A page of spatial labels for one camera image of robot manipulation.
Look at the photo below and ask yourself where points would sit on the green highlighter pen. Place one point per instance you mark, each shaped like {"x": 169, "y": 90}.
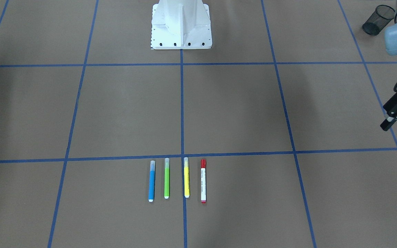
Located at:
{"x": 167, "y": 178}

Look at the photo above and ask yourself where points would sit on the near black mesh cup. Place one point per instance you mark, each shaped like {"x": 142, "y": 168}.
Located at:
{"x": 379, "y": 19}

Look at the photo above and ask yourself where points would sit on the yellow highlighter pen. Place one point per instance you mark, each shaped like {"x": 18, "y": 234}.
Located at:
{"x": 186, "y": 178}

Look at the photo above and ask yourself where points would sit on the blue highlighter pen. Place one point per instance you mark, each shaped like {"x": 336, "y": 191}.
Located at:
{"x": 151, "y": 191}

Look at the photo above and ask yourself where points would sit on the red white marker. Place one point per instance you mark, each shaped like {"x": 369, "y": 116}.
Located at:
{"x": 203, "y": 189}

